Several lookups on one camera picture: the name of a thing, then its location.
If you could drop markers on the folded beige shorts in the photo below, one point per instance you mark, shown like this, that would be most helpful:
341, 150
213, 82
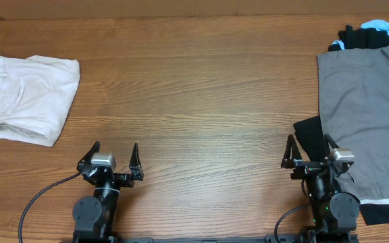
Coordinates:
36, 95

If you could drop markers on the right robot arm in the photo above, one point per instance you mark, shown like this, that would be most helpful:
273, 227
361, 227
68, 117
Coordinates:
334, 211

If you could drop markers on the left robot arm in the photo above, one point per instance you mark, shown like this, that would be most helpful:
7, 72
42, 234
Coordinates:
94, 215

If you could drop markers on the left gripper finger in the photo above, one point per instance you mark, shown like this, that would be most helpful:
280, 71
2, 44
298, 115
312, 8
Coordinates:
135, 165
86, 160

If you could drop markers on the grey shorts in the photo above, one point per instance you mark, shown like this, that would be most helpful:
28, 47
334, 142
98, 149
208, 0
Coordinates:
354, 111

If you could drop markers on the light blue garment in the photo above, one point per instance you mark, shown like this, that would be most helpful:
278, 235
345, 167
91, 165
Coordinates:
371, 35

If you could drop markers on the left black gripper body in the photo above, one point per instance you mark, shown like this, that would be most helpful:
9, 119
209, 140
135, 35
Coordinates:
121, 179

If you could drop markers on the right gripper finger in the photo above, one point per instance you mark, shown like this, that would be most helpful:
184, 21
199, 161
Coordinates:
292, 156
330, 147

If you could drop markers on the black polo shirt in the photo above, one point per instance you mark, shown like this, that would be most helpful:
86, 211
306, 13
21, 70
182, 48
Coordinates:
309, 133

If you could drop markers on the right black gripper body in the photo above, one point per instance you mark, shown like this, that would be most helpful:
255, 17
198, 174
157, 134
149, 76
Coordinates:
306, 167

